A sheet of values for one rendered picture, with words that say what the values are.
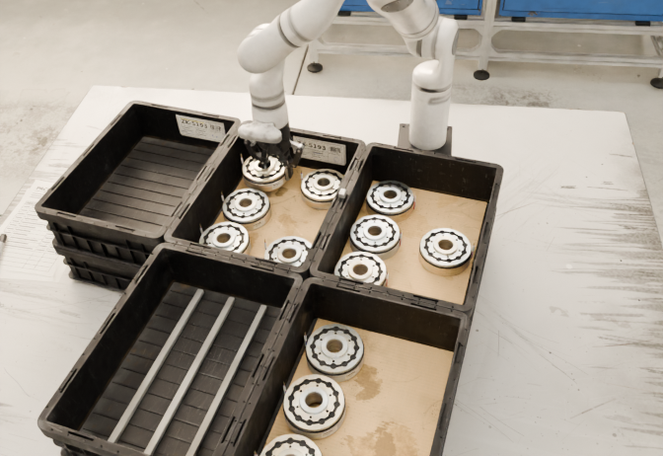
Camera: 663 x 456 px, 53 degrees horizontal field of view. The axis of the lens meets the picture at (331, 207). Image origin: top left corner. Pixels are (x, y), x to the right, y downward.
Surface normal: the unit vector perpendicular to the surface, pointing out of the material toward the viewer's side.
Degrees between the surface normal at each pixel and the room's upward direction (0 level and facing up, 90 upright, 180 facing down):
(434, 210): 0
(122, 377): 0
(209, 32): 0
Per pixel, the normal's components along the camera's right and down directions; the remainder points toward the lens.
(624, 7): -0.15, 0.70
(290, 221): -0.04, -0.71
